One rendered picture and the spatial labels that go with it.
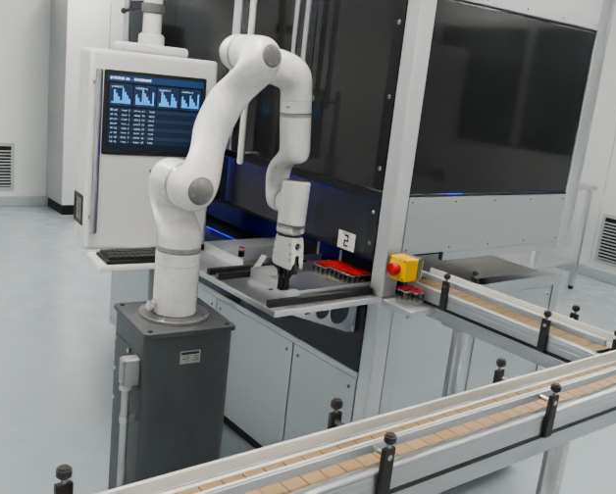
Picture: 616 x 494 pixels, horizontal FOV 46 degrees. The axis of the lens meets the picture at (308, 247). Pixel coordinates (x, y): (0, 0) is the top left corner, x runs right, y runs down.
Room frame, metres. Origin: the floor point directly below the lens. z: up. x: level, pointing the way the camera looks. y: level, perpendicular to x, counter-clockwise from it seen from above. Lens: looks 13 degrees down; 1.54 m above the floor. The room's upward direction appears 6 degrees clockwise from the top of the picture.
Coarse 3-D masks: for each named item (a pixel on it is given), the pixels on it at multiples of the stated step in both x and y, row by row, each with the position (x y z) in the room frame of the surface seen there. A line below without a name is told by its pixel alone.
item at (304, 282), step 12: (312, 264) 2.42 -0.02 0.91; (252, 276) 2.25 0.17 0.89; (264, 276) 2.20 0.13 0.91; (276, 276) 2.30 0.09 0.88; (300, 276) 2.33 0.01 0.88; (312, 276) 2.35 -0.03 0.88; (276, 288) 2.15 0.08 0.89; (288, 288) 2.10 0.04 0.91; (300, 288) 2.19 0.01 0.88; (312, 288) 2.10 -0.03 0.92; (324, 288) 2.12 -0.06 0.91; (336, 288) 2.16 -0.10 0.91; (348, 288) 2.19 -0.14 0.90
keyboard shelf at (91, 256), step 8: (128, 248) 2.76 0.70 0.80; (136, 248) 2.77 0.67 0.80; (88, 256) 2.59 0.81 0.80; (96, 256) 2.57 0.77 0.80; (96, 264) 2.50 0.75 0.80; (104, 264) 2.48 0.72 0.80; (120, 264) 2.51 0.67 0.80; (128, 264) 2.52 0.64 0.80; (136, 264) 2.53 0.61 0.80; (144, 264) 2.55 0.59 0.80; (152, 264) 2.56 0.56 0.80
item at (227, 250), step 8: (224, 240) 2.59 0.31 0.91; (232, 240) 2.61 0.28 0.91; (240, 240) 2.63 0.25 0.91; (248, 240) 2.66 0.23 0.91; (256, 240) 2.68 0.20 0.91; (264, 240) 2.70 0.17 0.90; (272, 240) 2.73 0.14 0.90; (208, 248) 2.52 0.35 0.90; (216, 248) 2.48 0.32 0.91; (224, 248) 2.59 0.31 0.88; (232, 248) 2.61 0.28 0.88; (248, 248) 2.64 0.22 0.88; (256, 248) 2.65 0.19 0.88; (264, 248) 2.67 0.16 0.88; (272, 248) 2.68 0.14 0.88; (216, 256) 2.47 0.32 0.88; (224, 256) 2.43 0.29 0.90; (232, 256) 2.39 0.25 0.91; (248, 256) 2.52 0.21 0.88; (256, 256) 2.54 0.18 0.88; (304, 256) 2.50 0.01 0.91; (312, 256) 2.53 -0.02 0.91; (320, 256) 2.55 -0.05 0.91; (232, 264) 2.39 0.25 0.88; (240, 264) 2.35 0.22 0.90; (248, 264) 2.35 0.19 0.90
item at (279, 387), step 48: (144, 288) 3.47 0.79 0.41; (528, 288) 2.68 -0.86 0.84; (240, 336) 2.78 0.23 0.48; (288, 336) 2.53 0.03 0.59; (432, 336) 2.37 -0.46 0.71; (240, 384) 2.75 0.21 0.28; (288, 384) 2.52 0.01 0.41; (336, 384) 2.31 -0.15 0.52; (384, 384) 2.23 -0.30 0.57; (432, 384) 2.39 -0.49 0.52; (480, 384) 2.57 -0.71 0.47; (288, 432) 2.49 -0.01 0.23
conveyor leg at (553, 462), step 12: (564, 444) 1.48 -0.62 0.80; (552, 456) 1.48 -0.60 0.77; (564, 456) 1.48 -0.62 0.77; (540, 468) 1.51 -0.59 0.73; (552, 468) 1.48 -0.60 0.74; (564, 468) 1.49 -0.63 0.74; (540, 480) 1.50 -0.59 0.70; (552, 480) 1.48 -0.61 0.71; (540, 492) 1.49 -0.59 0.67; (552, 492) 1.48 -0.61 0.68
